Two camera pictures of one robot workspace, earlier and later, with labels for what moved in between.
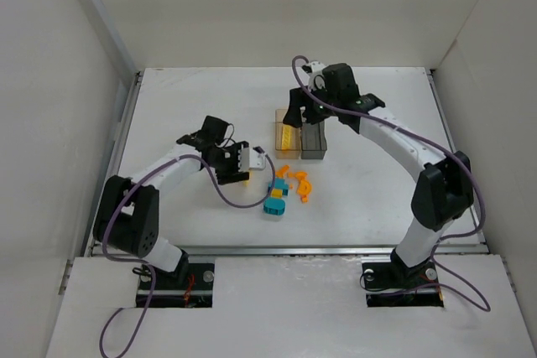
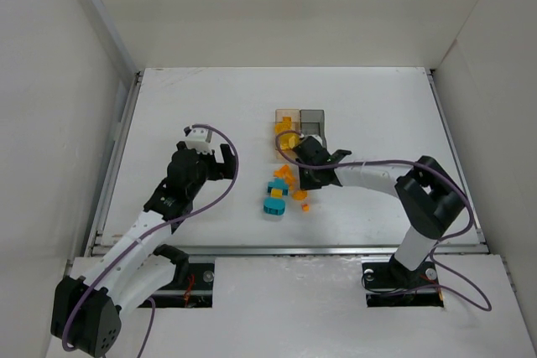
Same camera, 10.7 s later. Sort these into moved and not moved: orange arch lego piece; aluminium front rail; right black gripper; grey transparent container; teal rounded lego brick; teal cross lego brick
Moved: orange arch lego piece; right black gripper
Not moved: teal rounded lego brick; grey transparent container; aluminium front rail; teal cross lego brick
